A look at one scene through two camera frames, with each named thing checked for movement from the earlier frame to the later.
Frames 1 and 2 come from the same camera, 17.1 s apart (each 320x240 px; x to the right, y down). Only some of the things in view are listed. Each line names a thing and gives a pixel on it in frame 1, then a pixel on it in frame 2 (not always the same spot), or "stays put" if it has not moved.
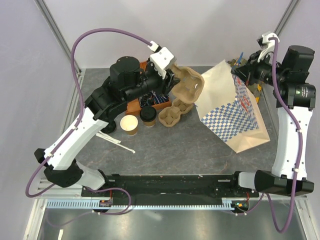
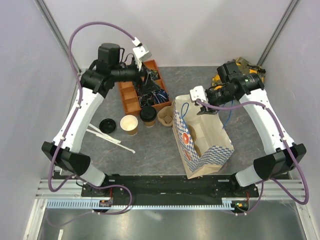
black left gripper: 169,82 to 149,85
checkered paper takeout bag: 231,111 to 203,142
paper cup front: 150,124 stays put
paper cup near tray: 129,123 stays put
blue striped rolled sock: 158,99 stays put
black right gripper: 253,66 to 207,110
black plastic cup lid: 110,128 stays put
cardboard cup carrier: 170,116 stays put
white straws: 109,137 stays put
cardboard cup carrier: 190,85 to 192,131
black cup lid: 148,113 stays put
